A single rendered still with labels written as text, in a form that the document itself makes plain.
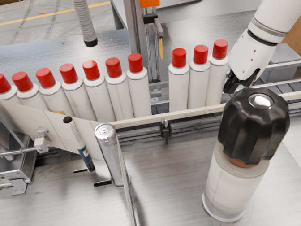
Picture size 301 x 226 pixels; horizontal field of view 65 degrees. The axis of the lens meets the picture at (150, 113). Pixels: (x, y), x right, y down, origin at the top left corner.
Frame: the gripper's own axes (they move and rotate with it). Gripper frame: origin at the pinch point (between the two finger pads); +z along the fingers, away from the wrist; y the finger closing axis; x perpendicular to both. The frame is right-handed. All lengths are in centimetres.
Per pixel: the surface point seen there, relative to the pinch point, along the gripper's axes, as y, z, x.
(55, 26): -263, 128, -76
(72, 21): -270, 120, -55
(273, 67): -3.3, -6.3, 12.1
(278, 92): -0.9, 0.3, 17.7
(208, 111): 4.4, 6.1, -5.5
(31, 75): -37, 33, -59
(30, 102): 3, 10, -51
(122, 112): 2.9, 10.8, -28.7
